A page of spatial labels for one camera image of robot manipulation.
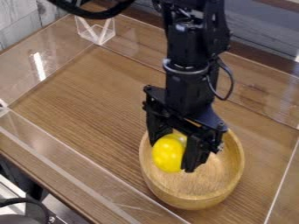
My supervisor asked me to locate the brown wooden bowl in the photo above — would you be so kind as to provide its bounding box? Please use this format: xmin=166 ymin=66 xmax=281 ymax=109
xmin=139 ymin=129 xmax=246 ymax=210

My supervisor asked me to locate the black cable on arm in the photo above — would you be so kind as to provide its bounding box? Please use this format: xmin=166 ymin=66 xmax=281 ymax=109
xmin=206 ymin=57 xmax=237 ymax=102

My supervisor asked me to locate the yellow lemon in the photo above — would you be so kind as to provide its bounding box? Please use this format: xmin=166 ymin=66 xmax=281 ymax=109
xmin=153 ymin=133 xmax=188 ymax=173

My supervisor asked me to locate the clear acrylic corner bracket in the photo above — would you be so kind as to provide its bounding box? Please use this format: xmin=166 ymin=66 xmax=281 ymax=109
xmin=75 ymin=16 xmax=117 ymax=46

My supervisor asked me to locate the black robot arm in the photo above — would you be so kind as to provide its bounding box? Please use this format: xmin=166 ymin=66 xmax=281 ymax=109
xmin=145 ymin=0 xmax=233 ymax=172

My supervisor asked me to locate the thick black hose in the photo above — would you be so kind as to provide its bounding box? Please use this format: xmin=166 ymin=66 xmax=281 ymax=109
xmin=47 ymin=0 xmax=138 ymax=20

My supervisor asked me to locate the black cable lower left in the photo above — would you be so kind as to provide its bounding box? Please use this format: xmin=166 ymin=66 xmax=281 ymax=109
xmin=0 ymin=197 xmax=53 ymax=224

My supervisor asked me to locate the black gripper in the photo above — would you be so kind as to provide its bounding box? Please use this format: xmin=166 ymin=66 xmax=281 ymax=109
xmin=143 ymin=58 xmax=229 ymax=172

